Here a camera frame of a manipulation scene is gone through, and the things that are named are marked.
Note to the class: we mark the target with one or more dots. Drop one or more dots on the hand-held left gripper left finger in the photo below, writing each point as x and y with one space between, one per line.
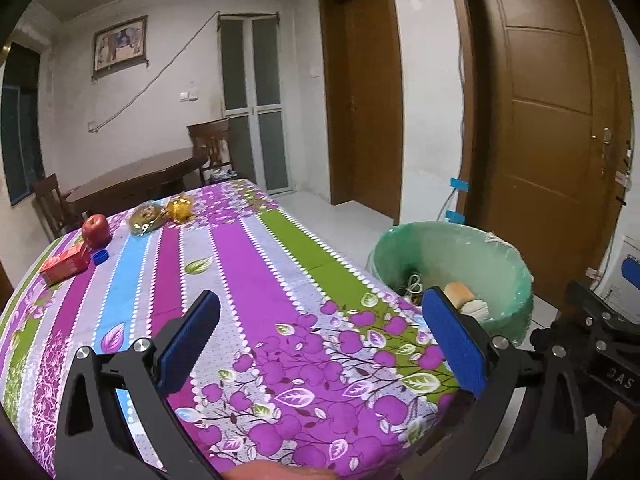
192 340

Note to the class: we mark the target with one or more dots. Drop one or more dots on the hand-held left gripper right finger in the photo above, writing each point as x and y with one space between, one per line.
455 345

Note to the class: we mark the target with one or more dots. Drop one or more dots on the tan bread loaf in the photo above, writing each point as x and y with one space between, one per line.
457 292

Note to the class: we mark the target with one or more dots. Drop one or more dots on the green-lined trash bin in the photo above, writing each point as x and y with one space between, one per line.
450 250

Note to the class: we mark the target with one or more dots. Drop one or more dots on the person's right forearm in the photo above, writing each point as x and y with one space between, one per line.
622 440

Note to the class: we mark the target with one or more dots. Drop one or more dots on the white blue appliance box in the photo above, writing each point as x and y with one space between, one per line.
625 280

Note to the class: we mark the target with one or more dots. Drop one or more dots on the floral striped tablecloth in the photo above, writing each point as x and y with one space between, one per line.
280 280

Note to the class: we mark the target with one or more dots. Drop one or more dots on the blue bottle cap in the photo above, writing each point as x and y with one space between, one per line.
100 257

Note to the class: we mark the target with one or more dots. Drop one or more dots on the gold foil nut wrapper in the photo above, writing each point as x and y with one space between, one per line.
147 219

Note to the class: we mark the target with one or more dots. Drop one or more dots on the orange gold foil wrapper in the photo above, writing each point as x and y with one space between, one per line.
180 208

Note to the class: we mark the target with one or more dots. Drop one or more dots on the red apple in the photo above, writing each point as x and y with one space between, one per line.
96 230

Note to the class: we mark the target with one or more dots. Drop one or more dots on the red carton box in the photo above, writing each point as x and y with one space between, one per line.
65 264

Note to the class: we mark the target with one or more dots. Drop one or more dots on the blue tape strip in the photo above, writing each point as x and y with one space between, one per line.
460 183

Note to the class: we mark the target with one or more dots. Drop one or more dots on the cloth on chair seat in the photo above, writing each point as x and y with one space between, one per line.
221 176

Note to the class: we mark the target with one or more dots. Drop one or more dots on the dark wooden dining table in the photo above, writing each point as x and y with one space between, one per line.
135 180

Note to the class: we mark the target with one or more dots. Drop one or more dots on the dark wooden chair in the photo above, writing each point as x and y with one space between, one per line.
52 205
210 145

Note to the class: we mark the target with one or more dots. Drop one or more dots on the white glass double door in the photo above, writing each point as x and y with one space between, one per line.
255 100

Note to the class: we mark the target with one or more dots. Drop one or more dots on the panelled brown wooden door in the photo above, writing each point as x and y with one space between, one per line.
550 110

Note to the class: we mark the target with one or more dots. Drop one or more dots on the plain brown wooden door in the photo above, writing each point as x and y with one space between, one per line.
370 90

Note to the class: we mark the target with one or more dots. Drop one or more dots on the dark window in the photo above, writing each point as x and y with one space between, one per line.
20 125

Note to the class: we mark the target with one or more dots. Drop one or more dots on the white wall switch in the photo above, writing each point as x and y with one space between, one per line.
188 95

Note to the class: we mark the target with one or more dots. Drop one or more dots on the framed wall picture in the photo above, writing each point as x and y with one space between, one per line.
120 46

